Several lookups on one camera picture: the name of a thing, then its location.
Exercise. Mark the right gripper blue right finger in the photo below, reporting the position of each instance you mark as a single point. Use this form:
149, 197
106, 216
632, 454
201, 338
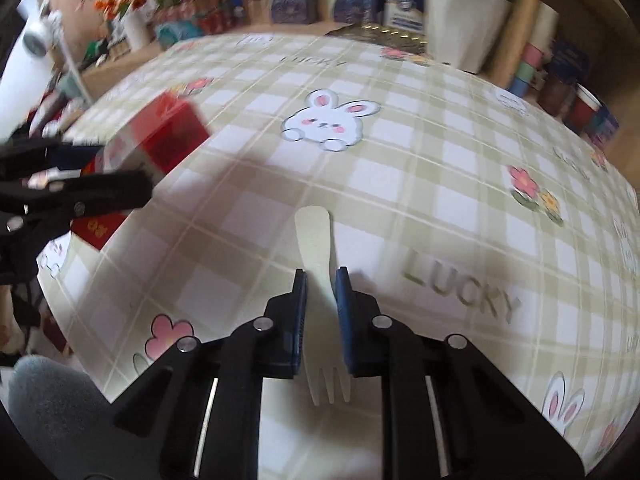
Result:
354, 316

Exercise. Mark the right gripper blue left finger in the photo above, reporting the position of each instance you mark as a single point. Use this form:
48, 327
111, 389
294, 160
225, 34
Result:
288, 314

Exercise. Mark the cream plastic fork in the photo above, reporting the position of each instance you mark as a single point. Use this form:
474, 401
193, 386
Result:
322, 347

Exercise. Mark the red cigarette box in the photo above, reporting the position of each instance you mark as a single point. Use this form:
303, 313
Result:
156, 140

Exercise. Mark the green plaid rabbit tablecloth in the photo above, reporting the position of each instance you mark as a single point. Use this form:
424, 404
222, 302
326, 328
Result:
459, 212

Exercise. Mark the white desk fan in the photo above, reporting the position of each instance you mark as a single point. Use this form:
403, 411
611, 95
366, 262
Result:
45, 31

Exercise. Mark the orange flowers white vase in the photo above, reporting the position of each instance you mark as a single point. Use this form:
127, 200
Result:
127, 14

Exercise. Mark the colourful tin flower box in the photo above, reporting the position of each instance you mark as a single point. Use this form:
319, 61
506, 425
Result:
189, 20

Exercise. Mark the green gold decorative tray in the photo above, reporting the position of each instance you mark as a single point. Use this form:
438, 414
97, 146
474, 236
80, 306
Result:
399, 39

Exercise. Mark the dark brown cup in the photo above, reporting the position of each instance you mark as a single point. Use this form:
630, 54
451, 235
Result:
554, 92

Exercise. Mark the small blue purple box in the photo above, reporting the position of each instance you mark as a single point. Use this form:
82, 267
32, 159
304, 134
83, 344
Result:
602, 128

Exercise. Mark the red cup white rim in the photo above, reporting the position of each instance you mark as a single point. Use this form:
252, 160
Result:
582, 110

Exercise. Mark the red rose plant white pot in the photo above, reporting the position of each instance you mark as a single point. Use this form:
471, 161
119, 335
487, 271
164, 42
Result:
461, 33

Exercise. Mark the stack of pastel paper cups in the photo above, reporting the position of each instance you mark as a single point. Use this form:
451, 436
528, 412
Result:
538, 44

